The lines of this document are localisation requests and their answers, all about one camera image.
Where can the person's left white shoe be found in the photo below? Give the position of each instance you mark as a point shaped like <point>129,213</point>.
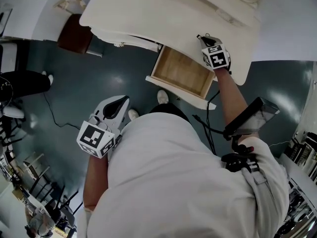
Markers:
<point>133,114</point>

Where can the white ornate desk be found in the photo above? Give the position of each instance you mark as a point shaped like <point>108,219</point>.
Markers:
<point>161,14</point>

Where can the brown cushioned stool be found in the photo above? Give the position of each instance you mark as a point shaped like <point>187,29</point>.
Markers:
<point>74,35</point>

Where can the cluttered white shelf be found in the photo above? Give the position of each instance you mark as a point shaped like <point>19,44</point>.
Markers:
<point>302,172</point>

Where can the person's black trousers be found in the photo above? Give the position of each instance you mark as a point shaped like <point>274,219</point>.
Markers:
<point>171,110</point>

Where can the white dressing table drawer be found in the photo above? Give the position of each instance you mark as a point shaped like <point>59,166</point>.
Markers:
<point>133,42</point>

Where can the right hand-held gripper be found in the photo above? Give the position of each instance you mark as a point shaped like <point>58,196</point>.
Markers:
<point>216,58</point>

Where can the wooden drawer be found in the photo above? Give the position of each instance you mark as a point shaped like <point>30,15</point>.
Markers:
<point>180,71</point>

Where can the person's right forearm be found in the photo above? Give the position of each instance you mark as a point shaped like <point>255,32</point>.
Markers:
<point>230,100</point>

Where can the black chest mount rig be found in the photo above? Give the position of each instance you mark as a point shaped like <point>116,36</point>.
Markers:
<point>239,157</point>

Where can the person's white shoe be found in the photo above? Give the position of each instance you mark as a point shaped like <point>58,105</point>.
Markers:
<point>163,97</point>
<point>133,114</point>

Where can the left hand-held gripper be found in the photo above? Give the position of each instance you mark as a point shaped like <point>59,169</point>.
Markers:
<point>95,136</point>

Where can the person's right white shoe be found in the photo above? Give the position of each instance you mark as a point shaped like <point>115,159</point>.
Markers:
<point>163,97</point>

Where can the black legged table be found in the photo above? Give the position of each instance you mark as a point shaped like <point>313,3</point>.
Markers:
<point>42,182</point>

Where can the person's white shirt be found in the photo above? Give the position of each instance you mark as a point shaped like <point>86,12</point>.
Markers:
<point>173,182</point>

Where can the light wooden frame stand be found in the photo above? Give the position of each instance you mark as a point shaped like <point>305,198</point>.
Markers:
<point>68,3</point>

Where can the white shelf cabinet desk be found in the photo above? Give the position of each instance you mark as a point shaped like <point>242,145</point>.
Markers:
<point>24,16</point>

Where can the person's left forearm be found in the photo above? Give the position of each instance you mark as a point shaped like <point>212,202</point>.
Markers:
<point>95,182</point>

